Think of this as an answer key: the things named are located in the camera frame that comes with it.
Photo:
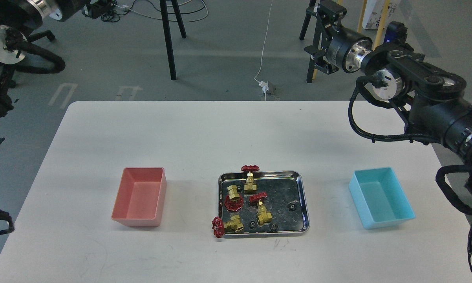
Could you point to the brass valve red handle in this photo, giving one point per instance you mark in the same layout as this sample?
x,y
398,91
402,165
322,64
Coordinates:
x,y
233,200

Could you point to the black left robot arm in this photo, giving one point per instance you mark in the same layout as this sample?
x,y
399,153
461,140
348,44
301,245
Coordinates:
x,y
18,53

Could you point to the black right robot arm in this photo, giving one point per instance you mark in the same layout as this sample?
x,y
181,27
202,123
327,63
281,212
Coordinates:
x,y
428,99

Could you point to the brass valve at tray top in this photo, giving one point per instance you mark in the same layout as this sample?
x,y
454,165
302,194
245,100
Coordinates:
x,y
250,185

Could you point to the brass valve tray centre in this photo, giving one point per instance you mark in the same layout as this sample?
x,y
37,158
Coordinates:
x,y
263,215

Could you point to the brass valve tray corner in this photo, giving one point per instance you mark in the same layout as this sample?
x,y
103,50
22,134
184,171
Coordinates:
x,y
233,225

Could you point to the pink plastic box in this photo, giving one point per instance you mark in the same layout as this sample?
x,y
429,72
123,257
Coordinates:
x,y
140,197

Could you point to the blue plastic box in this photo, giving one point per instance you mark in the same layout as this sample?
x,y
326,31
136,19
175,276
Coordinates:
x,y
379,198

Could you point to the white cardboard box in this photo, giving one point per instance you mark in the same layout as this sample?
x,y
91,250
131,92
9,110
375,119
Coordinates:
x,y
373,13

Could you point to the stainless steel tray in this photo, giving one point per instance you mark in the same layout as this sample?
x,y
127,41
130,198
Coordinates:
x,y
282,187

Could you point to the black stand legs right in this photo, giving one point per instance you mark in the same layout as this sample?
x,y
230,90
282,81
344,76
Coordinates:
x,y
318,39

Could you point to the black stand legs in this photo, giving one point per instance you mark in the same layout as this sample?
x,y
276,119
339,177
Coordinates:
x,y
318,39
167,33

